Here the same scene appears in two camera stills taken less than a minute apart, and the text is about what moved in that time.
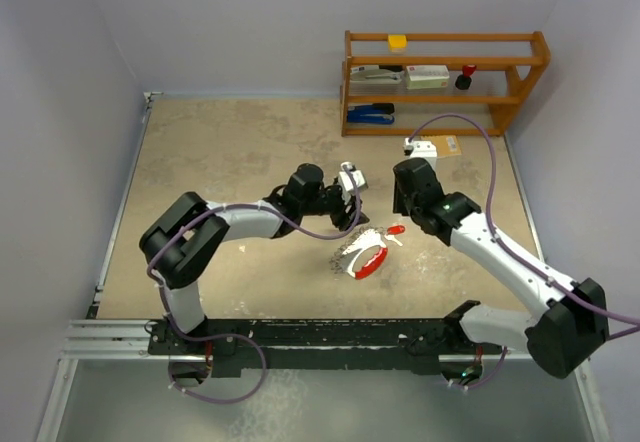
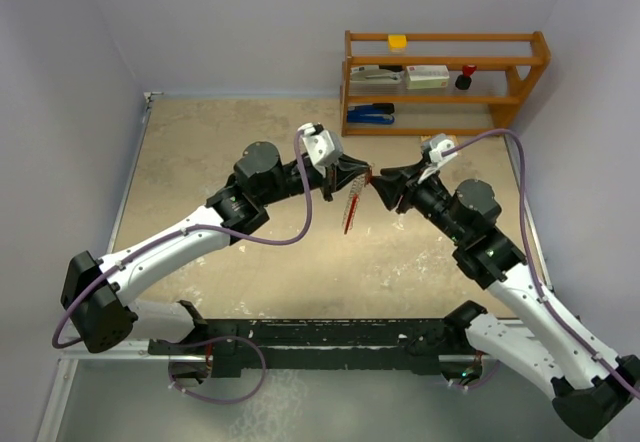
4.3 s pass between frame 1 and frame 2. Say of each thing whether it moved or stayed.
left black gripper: moved
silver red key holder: moved
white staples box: stayed
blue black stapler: stayed
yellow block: stayed
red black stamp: stayed
